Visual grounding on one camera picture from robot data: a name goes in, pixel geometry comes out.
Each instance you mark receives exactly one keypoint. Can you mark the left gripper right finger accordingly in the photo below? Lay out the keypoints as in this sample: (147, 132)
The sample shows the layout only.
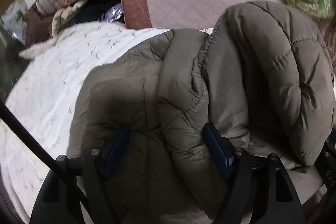
(235, 166)

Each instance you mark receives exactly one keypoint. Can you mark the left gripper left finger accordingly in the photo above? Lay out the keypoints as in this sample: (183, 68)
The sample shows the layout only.
(96, 168)

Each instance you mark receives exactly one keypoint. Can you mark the olive hooded puffer jacket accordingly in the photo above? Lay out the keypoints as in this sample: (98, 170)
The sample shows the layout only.
(263, 78)

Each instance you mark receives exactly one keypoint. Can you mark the white leaf-print quilt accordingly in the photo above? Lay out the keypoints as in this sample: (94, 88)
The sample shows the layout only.
(57, 77)

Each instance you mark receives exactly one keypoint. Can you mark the dark brown garment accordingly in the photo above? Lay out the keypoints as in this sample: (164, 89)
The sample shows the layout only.
(38, 27)

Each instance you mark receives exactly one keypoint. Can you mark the cream floral cloth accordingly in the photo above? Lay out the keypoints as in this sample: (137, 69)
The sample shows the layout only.
(64, 16)

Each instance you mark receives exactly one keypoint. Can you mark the striped brown bolster quilt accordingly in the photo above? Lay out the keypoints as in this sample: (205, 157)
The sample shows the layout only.
(330, 41)

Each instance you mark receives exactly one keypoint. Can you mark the floral plastic bag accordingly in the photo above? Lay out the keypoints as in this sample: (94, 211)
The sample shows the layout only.
(12, 20)

